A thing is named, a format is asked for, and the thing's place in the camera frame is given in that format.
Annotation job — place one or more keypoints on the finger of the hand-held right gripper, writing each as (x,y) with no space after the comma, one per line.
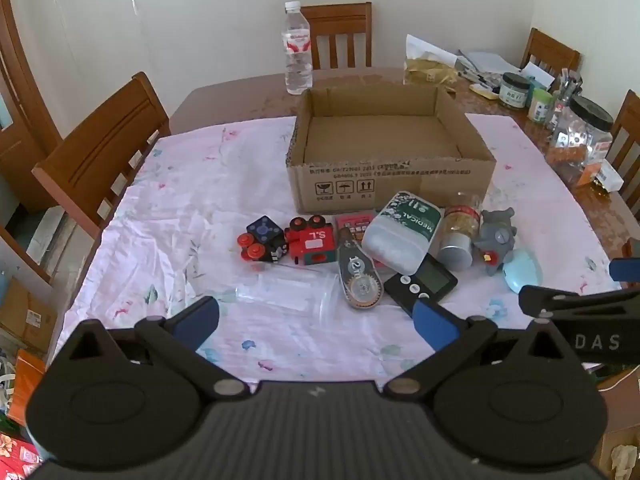
(575,301)
(627,270)

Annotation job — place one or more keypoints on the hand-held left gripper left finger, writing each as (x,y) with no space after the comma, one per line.
(197,317)

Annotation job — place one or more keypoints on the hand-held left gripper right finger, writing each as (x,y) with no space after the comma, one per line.
(434,322)

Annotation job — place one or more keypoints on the black digital timer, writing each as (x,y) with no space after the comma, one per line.
(425,280)

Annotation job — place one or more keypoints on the light blue oval case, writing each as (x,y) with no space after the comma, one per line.
(522,271)

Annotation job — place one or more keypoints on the glass jar with metal lid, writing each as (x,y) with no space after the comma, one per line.
(457,237)

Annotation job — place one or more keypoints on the grey correction tape dispenser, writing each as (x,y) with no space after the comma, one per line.
(357,272)

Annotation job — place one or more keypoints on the white medical cotton pack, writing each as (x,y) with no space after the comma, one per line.
(400,235)

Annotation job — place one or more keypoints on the clear plastic cup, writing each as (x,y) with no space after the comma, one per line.
(290,296)

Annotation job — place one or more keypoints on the grey elephant toy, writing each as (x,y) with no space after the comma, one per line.
(495,235)

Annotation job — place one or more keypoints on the blue black toy cube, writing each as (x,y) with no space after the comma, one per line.
(265,237)

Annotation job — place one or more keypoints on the red toy train block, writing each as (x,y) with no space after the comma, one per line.
(312,242)

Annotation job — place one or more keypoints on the cardboard box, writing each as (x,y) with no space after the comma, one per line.
(385,150)

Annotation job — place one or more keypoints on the brown carton with tissue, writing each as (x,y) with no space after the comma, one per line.
(620,435)

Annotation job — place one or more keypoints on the orange white small box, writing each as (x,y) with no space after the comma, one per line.
(600,176)

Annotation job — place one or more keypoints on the pink floral tablecloth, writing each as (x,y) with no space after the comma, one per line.
(200,200)

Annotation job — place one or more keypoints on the orange snack packets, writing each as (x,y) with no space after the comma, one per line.
(565,156)

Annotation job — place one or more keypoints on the wooden chair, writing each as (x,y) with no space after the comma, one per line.
(547,50)
(627,135)
(340,30)
(107,145)

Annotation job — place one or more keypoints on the large clear jar black lid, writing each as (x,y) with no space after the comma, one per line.
(582,130)

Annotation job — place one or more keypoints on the flat brown carton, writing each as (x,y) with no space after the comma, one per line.
(25,312)

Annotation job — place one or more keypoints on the glass holder with pens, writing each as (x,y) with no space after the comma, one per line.
(565,100)

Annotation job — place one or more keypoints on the orange packet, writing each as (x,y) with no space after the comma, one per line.
(25,385)

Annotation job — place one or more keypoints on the green-lid small bottle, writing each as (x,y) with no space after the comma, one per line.
(540,106)

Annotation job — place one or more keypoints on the white envelope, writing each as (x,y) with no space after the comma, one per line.
(540,74)

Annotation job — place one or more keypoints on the red printed packet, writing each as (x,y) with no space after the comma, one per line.
(15,457)

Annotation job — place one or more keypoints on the yellow bag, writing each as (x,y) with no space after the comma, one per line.
(430,75)

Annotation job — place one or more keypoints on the stack of papers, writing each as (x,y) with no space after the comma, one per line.
(487,62)

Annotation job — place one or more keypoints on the wooden door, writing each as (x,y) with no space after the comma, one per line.
(20,110)

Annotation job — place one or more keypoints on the white paper sheet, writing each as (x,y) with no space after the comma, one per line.
(425,47)

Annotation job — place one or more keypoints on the clear plastic water bottle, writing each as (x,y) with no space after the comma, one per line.
(298,50)

